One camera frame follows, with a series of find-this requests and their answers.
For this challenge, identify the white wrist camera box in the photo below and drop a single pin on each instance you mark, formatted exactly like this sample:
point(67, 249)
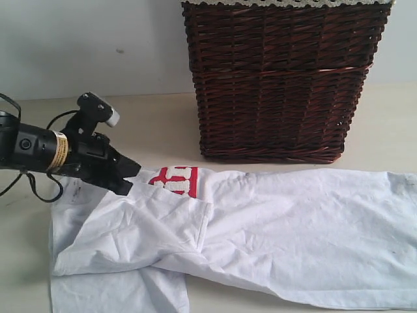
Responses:
point(98, 109)

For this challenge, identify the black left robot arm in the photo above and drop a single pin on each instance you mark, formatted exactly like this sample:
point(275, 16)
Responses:
point(30, 149)

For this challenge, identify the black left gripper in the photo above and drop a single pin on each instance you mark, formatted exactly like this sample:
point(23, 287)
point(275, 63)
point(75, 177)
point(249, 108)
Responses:
point(93, 160)

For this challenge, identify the white t-shirt red lettering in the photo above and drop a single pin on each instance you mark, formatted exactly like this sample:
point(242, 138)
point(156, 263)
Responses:
point(329, 238)

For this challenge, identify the dark brown wicker basket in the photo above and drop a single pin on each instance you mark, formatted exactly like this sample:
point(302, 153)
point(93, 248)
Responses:
point(279, 84)

